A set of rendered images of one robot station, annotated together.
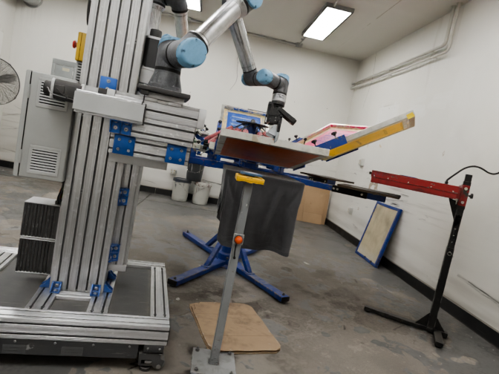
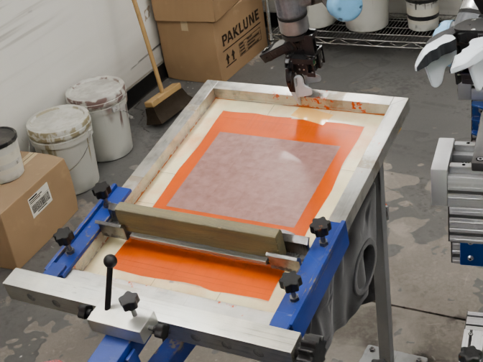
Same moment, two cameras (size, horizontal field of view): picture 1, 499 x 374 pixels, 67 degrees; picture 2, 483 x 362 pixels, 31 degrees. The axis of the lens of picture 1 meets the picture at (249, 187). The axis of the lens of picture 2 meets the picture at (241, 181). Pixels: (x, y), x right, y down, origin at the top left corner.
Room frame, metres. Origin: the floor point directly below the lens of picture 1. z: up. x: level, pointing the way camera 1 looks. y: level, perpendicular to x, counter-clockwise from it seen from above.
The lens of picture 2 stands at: (3.74, 1.06, 2.14)
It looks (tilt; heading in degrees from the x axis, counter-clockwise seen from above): 31 degrees down; 218
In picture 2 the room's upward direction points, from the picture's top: 9 degrees counter-clockwise
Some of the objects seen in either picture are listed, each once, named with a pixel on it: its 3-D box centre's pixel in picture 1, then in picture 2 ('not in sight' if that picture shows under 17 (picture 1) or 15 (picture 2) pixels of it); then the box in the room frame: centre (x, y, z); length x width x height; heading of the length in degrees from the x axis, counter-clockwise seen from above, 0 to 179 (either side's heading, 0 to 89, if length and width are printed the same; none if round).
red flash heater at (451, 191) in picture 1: (415, 184); not in sight; (2.83, -1.22, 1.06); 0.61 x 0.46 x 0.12; 67
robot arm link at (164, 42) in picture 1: (171, 54); not in sight; (1.71, 0.46, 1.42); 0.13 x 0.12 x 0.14; 43
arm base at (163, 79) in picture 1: (165, 80); not in sight; (1.72, 0.46, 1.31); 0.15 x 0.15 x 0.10
